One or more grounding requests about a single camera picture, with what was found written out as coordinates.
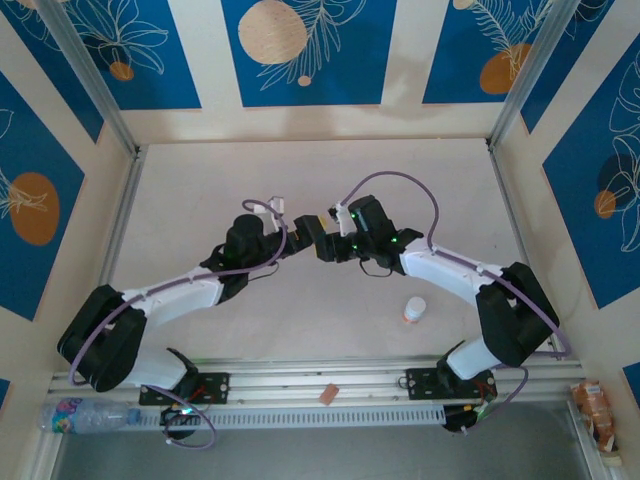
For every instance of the aluminium side rail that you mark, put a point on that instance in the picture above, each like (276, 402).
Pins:
(115, 260)
(520, 240)

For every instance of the white pill bottle orange label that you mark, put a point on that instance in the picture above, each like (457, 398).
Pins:
(411, 318)

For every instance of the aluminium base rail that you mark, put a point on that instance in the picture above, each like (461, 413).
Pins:
(310, 372)

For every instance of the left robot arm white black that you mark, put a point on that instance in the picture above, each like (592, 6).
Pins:
(175, 300)

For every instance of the black controller board green light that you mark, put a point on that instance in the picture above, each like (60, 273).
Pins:
(177, 417)
(462, 417)

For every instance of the orange snack packet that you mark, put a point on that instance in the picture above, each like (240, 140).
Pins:
(592, 410)

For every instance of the clear plastic water bottle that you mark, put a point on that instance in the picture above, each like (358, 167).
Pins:
(85, 415)

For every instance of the small brown block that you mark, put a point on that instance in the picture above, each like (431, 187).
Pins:
(328, 394)

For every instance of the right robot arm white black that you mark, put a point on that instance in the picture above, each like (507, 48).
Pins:
(440, 270)

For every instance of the aluminium frame post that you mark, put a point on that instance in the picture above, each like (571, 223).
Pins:
(95, 85)
(530, 80)

